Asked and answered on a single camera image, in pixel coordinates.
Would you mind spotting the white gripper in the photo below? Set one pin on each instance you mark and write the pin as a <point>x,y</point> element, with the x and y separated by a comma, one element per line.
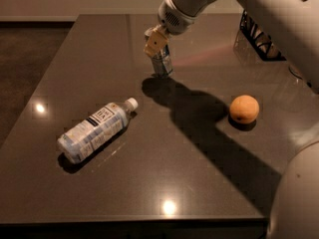
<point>175,21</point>

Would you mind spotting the silver blue redbull can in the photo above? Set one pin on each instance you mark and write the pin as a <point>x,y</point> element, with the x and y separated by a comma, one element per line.
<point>162,63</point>

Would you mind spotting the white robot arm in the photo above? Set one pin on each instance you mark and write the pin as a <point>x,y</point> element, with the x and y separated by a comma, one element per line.
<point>293,27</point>

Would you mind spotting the orange fruit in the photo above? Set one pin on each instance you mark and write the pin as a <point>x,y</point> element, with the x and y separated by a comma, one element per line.
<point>244,109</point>

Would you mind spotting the clear plastic water bottle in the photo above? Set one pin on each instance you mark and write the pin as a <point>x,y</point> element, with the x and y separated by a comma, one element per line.
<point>79,142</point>

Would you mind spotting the black wire basket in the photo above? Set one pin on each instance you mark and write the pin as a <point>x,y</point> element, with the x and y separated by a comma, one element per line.
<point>259,40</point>

